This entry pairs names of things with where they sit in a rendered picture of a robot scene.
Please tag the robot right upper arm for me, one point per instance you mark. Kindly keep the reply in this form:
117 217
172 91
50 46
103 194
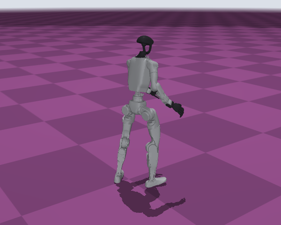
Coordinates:
153 70

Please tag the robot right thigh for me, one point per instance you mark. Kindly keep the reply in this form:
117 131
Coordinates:
150 115

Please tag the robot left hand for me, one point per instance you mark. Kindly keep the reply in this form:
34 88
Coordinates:
153 93

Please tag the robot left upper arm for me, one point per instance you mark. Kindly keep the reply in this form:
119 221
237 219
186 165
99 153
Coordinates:
128 62

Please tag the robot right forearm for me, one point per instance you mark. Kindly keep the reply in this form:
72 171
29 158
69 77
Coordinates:
160 93

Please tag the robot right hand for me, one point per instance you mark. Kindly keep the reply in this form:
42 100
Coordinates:
177 108

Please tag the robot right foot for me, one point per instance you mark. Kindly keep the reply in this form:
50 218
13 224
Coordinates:
157 181

